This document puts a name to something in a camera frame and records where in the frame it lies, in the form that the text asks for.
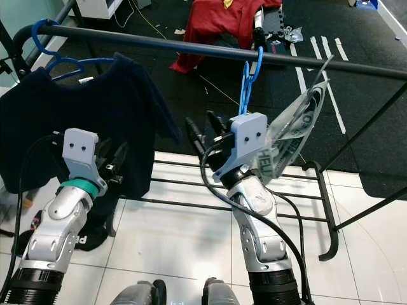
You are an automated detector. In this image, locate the blue dustpan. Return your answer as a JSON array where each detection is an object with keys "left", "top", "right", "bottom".
[{"left": 353, "top": 0, "right": 379, "bottom": 10}]

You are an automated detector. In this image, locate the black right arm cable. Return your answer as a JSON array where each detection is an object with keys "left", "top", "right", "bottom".
[{"left": 200, "top": 143, "right": 315, "bottom": 305}]

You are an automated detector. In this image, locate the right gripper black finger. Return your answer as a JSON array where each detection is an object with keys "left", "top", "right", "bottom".
[
  {"left": 185, "top": 118, "right": 214, "bottom": 158},
  {"left": 205, "top": 111, "right": 233, "bottom": 139}
]

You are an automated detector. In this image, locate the crumpled silver wrapper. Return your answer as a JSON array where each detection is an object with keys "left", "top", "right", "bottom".
[{"left": 283, "top": 25, "right": 303, "bottom": 44}]

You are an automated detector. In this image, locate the white cabinet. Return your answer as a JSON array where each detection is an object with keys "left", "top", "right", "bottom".
[{"left": 76, "top": 0, "right": 134, "bottom": 20}]

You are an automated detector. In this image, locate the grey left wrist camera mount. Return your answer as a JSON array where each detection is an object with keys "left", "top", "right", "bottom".
[{"left": 62, "top": 127, "right": 102, "bottom": 182}]

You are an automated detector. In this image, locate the red garment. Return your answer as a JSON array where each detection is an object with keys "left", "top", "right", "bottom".
[{"left": 170, "top": 0, "right": 284, "bottom": 74}]

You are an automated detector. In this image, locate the black metal clothes rack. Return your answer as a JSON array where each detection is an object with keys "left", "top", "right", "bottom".
[{"left": 0, "top": 0, "right": 407, "bottom": 261}]

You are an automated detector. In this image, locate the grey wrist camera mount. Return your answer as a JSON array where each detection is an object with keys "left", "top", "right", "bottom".
[
  {"left": 62, "top": 127, "right": 102, "bottom": 182},
  {"left": 213, "top": 112, "right": 269, "bottom": 182}
]

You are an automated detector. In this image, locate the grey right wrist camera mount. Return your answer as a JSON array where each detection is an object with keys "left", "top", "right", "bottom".
[{"left": 213, "top": 112, "right": 269, "bottom": 182}]

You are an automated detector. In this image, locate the blue plastic clothes hanger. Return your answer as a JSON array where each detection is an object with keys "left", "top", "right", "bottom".
[
  {"left": 31, "top": 19, "right": 115, "bottom": 82},
  {"left": 238, "top": 46, "right": 265, "bottom": 116}
]

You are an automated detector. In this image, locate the navy knit sweater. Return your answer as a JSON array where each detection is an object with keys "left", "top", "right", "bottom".
[{"left": 0, "top": 54, "right": 182, "bottom": 201}]

